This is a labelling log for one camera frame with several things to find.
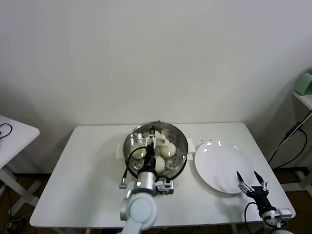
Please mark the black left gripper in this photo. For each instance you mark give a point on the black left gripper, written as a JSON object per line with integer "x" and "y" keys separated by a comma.
{"x": 151, "y": 158}

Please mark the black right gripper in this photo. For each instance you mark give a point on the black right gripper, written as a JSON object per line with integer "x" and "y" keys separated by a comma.
{"x": 259, "y": 197}

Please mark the round glass pot lid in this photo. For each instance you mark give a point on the round glass pot lid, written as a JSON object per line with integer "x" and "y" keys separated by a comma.
{"x": 162, "y": 141}

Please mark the white steamed baozi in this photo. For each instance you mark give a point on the white steamed baozi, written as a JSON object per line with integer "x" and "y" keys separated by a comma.
{"x": 138, "y": 153}
{"x": 170, "y": 150}
{"x": 160, "y": 165}

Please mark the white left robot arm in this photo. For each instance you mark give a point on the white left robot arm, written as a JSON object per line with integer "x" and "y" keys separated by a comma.
{"x": 141, "y": 209}

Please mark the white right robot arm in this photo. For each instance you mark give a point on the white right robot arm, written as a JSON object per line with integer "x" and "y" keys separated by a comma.
{"x": 271, "y": 218}

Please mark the stainless steel steamer basket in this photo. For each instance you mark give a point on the stainless steel steamer basket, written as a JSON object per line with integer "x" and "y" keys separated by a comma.
{"x": 181, "y": 146}

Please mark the round white plate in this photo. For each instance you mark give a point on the round white plate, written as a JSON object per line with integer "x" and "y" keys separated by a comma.
{"x": 219, "y": 165}

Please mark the white shelf stand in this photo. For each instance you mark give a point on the white shelf stand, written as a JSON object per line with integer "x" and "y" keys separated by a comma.
{"x": 304, "y": 98}

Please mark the pale green appliance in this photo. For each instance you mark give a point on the pale green appliance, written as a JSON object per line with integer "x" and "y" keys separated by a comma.
{"x": 306, "y": 84}

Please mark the white side table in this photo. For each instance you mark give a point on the white side table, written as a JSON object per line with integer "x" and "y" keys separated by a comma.
{"x": 19, "y": 136}

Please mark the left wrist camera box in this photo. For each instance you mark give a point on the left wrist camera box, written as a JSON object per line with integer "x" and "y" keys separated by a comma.
{"x": 166, "y": 187}

